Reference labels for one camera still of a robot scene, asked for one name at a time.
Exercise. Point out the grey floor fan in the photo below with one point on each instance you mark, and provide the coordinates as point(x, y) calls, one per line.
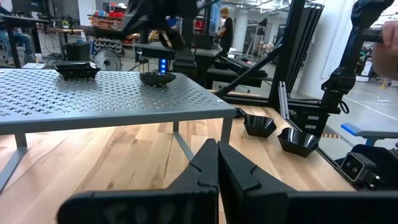
point(107, 60)

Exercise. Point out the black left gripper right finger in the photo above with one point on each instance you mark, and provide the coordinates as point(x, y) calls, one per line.
point(248, 202)

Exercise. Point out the black computer tower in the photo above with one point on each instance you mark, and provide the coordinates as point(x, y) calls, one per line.
point(77, 51)

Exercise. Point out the grey platform with pole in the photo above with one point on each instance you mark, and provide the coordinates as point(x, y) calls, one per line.
point(199, 51)

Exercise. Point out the small black square plate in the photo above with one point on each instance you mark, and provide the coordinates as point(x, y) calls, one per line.
point(76, 71)
point(240, 112)

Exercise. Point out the grey blue padded bench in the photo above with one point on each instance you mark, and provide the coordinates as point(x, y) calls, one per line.
point(373, 132)

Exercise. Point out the white box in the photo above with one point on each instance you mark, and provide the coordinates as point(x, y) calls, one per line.
point(32, 66)

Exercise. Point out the black round bowl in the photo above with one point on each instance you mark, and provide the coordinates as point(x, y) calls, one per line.
point(157, 79)

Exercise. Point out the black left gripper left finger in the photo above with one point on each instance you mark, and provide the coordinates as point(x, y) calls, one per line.
point(186, 202)

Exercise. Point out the brown tube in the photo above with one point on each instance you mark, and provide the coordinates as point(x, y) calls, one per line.
point(68, 31)

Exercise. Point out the small black depth camera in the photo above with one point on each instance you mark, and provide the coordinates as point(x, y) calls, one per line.
point(353, 167)

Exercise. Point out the black camera module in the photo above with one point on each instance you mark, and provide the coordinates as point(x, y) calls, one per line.
point(385, 168)

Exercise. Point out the silver aluminium bracket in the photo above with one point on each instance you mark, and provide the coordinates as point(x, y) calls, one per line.
point(283, 99)

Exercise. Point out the black desk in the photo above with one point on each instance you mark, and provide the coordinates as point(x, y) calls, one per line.
point(14, 49)

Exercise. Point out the person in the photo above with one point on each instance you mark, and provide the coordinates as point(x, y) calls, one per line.
point(21, 39)
point(226, 31)
point(387, 49)

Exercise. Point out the black aluminium rig frame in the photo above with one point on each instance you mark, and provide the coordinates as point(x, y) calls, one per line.
point(289, 46)

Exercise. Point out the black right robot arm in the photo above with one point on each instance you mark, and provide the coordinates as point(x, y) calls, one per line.
point(186, 59)

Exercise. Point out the blue lit device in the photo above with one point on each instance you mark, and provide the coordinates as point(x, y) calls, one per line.
point(163, 66)

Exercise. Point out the parts bin rack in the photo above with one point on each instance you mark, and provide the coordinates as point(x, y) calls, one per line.
point(107, 42)

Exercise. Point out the black wavy square bowl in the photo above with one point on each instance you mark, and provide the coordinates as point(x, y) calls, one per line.
point(298, 142)
point(259, 126)

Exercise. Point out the grey perforated metal shelf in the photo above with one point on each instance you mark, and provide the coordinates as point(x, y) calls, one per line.
point(93, 93)

